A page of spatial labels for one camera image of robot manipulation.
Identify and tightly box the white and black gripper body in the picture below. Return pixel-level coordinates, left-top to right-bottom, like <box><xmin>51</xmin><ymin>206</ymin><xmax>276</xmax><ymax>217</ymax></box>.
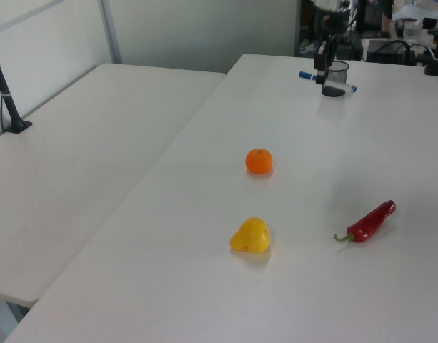
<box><xmin>313</xmin><ymin>0</ymin><xmax>352</xmax><ymax>37</ymax></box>

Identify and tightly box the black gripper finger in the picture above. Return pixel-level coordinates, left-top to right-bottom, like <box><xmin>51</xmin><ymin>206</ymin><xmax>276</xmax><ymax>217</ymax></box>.
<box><xmin>314</xmin><ymin>41</ymin><xmax>329</xmax><ymax>71</ymax></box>
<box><xmin>321</xmin><ymin>35</ymin><xmax>338</xmax><ymax>86</ymax></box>

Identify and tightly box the blue and white marker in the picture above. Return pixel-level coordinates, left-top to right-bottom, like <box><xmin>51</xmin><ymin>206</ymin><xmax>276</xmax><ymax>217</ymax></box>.
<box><xmin>298</xmin><ymin>70</ymin><xmax>359</xmax><ymax>94</ymax></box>

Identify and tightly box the black mesh pen cup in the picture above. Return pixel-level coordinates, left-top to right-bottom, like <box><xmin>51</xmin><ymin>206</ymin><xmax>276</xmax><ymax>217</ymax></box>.
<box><xmin>321</xmin><ymin>60</ymin><xmax>350</xmax><ymax>98</ymax></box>

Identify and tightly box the black electronics box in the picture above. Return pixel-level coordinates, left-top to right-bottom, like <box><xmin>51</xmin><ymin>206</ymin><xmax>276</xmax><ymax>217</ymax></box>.
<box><xmin>366</xmin><ymin>39</ymin><xmax>418</xmax><ymax>66</ymax></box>

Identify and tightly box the clear plastic container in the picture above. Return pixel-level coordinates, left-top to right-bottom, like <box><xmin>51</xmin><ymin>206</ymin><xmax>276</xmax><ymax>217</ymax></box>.
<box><xmin>402</xmin><ymin>20</ymin><xmax>424</xmax><ymax>39</ymax></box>

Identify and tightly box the black clamp stand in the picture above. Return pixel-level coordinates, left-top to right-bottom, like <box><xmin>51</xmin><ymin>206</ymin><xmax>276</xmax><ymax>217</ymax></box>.
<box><xmin>424</xmin><ymin>19</ymin><xmax>438</xmax><ymax>76</ymax></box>

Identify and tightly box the orange mandarin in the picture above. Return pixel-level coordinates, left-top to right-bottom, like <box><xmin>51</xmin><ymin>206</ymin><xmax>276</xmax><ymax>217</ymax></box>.
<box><xmin>245</xmin><ymin>147</ymin><xmax>274</xmax><ymax>175</ymax></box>

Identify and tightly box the red chili pepper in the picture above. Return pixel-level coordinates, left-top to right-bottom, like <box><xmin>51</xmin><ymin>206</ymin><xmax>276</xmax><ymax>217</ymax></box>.
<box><xmin>333</xmin><ymin>199</ymin><xmax>397</xmax><ymax>245</ymax></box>

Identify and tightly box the yellow pear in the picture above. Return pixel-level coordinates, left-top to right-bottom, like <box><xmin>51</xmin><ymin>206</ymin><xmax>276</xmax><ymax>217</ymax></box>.
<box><xmin>229</xmin><ymin>217</ymin><xmax>272</xmax><ymax>254</ymax></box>

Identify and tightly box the aluminium partition post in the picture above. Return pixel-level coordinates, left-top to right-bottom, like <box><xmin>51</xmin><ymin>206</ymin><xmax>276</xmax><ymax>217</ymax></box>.
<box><xmin>98</xmin><ymin>0</ymin><xmax>124</xmax><ymax>66</ymax></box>

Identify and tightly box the black camera pole stand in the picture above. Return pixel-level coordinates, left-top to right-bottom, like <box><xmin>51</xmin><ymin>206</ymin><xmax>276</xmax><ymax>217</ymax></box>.
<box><xmin>0</xmin><ymin>35</ymin><xmax>33</xmax><ymax>134</ymax></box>

